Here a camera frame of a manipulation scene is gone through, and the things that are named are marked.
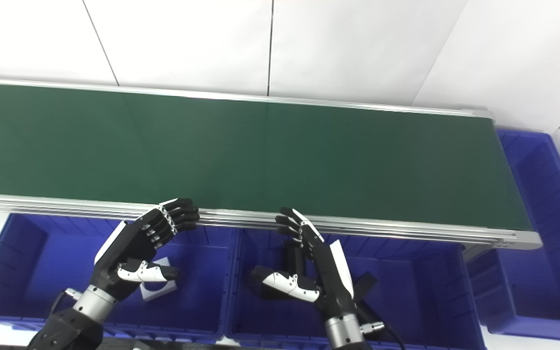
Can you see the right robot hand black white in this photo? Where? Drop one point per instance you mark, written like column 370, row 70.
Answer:
column 331, row 277

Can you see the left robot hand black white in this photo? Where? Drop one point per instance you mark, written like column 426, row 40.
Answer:
column 129, row 243

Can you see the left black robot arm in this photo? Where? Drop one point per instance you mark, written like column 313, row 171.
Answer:
column 73, row 328

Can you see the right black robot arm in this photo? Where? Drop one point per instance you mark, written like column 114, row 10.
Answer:
column 343, row 335

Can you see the black block part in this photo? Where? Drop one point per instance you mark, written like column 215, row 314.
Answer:
column 292, row 257

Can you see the blue plastic bin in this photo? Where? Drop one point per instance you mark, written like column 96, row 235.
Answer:
column 416, row 291
column 542, row 233
column 42, row 272

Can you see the green conveyor belt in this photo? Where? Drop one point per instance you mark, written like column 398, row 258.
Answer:
column 260, row 160
column 406, row 232

